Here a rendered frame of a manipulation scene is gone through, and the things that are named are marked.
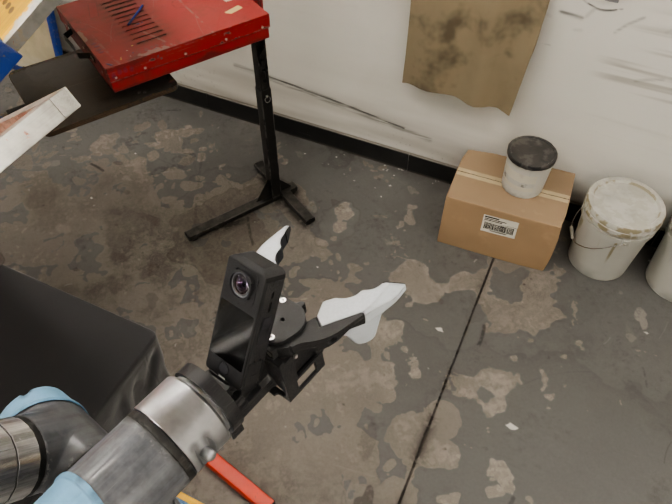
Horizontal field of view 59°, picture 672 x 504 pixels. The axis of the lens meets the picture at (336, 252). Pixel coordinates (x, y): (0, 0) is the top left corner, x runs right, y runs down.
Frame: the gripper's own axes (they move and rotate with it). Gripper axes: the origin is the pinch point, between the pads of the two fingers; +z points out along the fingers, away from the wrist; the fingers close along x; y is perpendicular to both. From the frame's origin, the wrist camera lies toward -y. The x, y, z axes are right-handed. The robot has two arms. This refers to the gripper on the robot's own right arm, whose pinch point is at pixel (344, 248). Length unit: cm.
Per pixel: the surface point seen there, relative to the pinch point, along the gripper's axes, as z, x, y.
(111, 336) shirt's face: -6, -72, 64
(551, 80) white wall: 188, -51, 91
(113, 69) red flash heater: 51, -135, 40
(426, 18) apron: 169, -99, 67
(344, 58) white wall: 167, -143, 93
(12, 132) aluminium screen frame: -5, -61, 4
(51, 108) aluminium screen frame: 2, -62, 5
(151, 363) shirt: -3, -66, 73
